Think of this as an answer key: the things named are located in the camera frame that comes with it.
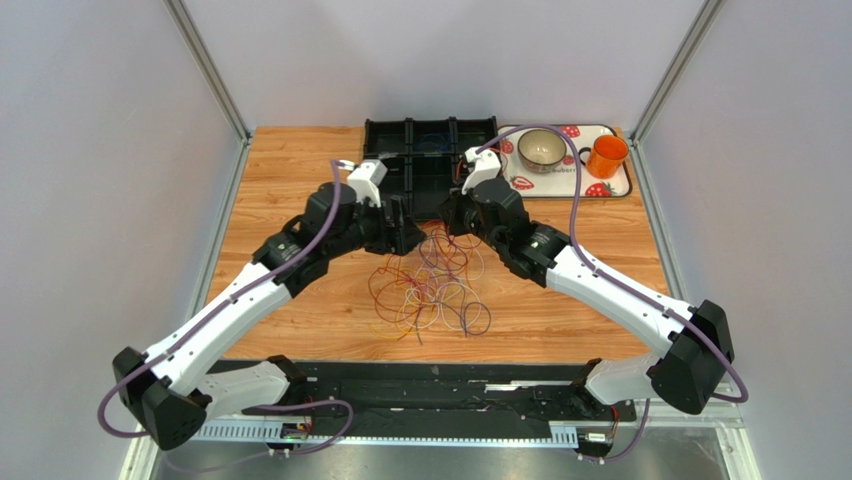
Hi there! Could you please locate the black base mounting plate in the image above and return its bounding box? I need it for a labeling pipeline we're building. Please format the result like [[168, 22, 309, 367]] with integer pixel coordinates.
[[199, 359, 640, 441]]

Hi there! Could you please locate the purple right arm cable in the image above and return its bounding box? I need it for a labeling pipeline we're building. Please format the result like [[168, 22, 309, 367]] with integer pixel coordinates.
[[473, 124, 750, 465]]

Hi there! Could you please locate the black compartment organizer tray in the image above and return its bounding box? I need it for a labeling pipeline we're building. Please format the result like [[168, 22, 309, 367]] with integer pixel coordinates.
[[363, 116, 498, 223]]

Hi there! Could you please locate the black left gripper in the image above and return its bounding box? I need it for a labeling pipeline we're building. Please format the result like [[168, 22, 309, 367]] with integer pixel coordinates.
[[325, 193, 426, 260]]

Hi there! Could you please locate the blue cable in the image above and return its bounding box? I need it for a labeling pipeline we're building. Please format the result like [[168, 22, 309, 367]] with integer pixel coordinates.
[[415, 129, 457, 154]]

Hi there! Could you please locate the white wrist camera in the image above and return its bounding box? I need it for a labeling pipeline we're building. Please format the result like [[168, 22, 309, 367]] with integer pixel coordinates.
[[461, 147, 502, 195], [331, 159, 388, 207]]

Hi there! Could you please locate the white cable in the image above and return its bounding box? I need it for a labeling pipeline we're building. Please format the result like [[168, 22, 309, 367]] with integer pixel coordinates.
[[399, 266, 482, 332]]

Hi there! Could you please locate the right aluminium corner post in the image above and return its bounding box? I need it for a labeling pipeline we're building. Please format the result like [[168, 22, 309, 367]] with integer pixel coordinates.
[[631, 0, 726, 144]]

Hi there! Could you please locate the yellow cable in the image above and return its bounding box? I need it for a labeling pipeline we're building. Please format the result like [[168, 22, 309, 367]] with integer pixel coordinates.
[[369, 292, 454, 341]]

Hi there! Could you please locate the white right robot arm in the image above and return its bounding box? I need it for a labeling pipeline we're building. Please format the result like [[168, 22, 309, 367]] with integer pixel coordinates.
[[438, 179, 734, 415]]

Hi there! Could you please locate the orange mug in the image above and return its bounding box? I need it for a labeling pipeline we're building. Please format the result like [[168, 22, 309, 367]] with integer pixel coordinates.
[[579, 135, 629, 179]]

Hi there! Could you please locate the pink cable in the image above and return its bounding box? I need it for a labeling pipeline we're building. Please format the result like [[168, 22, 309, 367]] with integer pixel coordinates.
[[425, 229, 487, 288]]

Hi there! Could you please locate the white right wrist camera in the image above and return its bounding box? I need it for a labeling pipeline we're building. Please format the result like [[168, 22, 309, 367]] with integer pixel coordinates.
[[461, 147, 502, 195]]

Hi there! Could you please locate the aluminium corner frame post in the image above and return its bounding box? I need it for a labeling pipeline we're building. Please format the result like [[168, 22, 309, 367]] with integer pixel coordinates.
[[163, 0, 252, 144]]

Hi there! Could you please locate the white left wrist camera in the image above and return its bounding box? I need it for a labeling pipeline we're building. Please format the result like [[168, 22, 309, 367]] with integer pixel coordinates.
[[331, 159, 388, 207]]

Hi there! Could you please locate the beige ceramic bowl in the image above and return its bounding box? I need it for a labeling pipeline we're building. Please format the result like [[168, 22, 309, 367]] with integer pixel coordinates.
[[516, 129, 567, 174]]

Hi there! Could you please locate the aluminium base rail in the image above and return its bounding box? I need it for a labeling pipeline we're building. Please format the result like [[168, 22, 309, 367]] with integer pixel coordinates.
[[139, 373, 744, 449]]

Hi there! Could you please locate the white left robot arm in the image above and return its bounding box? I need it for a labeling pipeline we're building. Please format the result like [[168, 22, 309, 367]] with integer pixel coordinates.
[[112, 182, 425, 451]]

